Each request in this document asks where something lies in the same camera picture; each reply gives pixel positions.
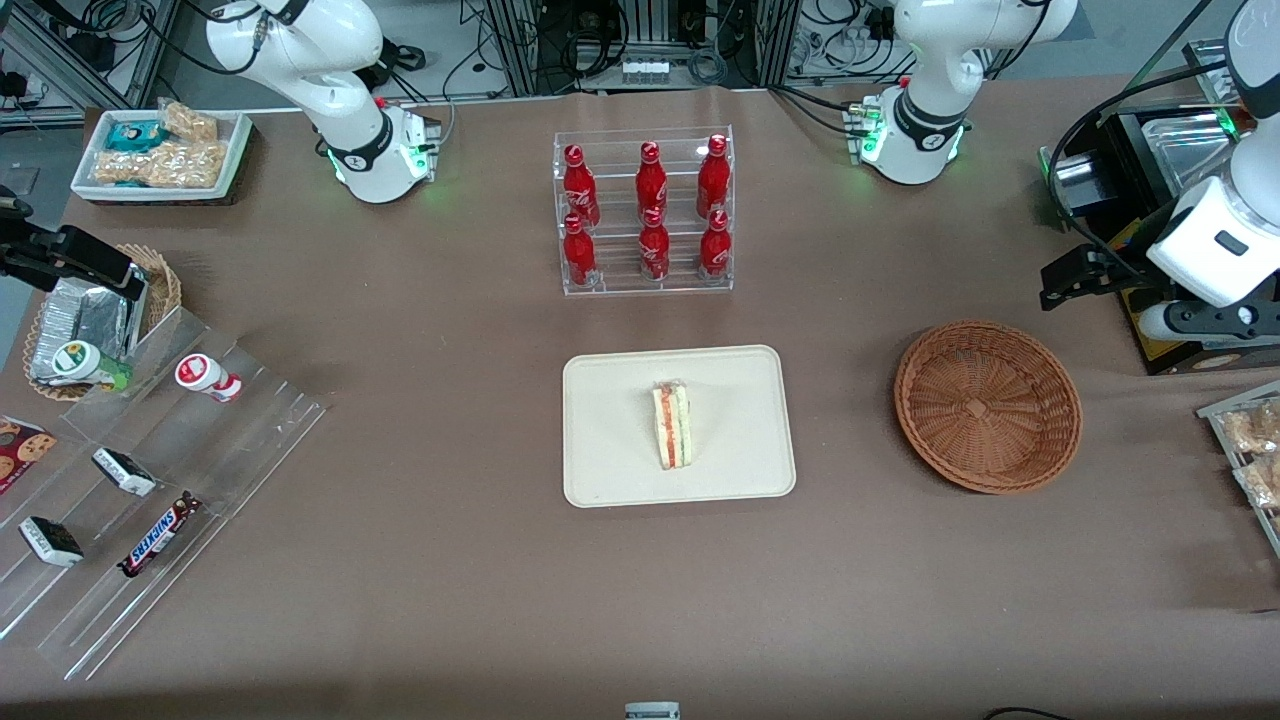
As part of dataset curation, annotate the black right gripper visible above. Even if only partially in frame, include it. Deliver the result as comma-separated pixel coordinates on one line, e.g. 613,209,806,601
0,225,147,301

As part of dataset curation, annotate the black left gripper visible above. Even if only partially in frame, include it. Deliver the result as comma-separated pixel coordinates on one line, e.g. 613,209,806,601
1039,246,1151,312

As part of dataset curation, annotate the triangular sandwich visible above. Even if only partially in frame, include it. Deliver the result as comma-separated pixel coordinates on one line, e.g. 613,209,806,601
652,379,693,471

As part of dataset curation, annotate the small brown wicker basket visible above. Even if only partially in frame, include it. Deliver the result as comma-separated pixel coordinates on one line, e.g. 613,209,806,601
22,243,183,403

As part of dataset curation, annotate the large brown wicker basket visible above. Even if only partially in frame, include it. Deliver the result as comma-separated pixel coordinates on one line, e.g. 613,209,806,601
894,319,1084,496

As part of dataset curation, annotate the white snack tray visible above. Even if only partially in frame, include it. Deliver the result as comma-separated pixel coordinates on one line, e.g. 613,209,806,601
70,108,253,207

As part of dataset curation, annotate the tray of pastries right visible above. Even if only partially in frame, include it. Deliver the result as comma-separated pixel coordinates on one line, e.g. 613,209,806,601
1197,380,1280,558

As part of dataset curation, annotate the cream plastic tray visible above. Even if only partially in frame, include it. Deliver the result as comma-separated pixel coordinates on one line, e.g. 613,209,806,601
562,345,797,509

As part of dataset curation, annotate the silver foil wrapped packet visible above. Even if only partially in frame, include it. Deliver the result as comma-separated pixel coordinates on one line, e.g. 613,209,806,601
30,277,151,386

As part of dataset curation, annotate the green lid yoghurt bottle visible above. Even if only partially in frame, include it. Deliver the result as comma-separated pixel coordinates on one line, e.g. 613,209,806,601
52,340,133,391

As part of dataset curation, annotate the large rice cracker pack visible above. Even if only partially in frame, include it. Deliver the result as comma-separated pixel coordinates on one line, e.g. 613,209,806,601
93,140,229,189

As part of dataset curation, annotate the teal snack pack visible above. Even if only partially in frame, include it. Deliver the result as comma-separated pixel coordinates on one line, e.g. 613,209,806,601
105,120,169,153

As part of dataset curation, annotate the black food warmer machine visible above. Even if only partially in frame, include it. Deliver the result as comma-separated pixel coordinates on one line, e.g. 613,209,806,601
1040,35,1280,376

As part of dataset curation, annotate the red lid yoghurt bottle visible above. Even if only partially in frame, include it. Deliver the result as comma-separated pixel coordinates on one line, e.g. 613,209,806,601
175,353,243,403

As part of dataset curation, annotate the small rice cracker pack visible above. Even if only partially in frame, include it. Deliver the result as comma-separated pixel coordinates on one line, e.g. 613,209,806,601
160,100,219,143

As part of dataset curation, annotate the steel food pan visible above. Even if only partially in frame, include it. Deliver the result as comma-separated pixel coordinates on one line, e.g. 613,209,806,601
1143,110,1243,196

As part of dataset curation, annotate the chocolate chip cookie pack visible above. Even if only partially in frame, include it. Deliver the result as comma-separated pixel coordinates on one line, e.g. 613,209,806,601
0,416,58,495

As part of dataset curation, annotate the black white snack bar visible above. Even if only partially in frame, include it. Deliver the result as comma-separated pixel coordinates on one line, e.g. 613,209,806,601
91,447,157,497
19,516,85,568

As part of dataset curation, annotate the clear acrylic stepped display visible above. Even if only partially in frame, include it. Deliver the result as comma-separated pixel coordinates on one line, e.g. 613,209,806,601
0,305,331,681

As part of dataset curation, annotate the Snickers chocolate bar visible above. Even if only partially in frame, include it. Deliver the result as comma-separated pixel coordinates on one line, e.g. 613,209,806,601
118,491,203,579

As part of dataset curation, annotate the red cola bottle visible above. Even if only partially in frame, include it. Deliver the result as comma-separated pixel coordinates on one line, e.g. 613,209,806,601
562,214,598,288
636,141,669,223
562,144,601,229
639,207,671,282
699,209,732,280
697,134,732,221

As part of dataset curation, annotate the clear acrylic bottle rack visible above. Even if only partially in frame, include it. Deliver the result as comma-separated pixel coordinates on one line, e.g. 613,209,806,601
553,125,736,296

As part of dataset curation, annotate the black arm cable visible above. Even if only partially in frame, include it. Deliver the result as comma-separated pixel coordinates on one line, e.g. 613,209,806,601
1046,60,1231,283

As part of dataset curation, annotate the aluminium frame post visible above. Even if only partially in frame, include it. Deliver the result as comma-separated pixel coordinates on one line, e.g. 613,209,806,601
485,0,541,96
755,0,801,87

